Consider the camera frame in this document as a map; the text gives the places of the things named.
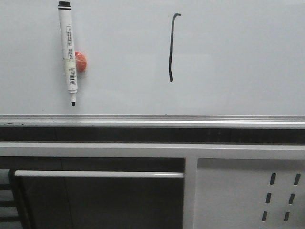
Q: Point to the white horizontal rod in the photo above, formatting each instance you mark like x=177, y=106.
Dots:
x=104, y=174

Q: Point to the white perforated metal panel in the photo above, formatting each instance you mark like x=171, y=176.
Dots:
x=250, y=194

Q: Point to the red round magnet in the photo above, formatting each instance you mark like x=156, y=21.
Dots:
x=81, y=62

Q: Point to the grey metal stand frame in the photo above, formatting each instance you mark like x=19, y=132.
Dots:
x=111, y=203

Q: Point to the white whiteboard with aluminium frame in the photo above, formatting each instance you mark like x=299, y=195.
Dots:
x=152, y=63

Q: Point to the white whiteboard marker pen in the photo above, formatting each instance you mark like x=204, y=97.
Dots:
x=68, y=50

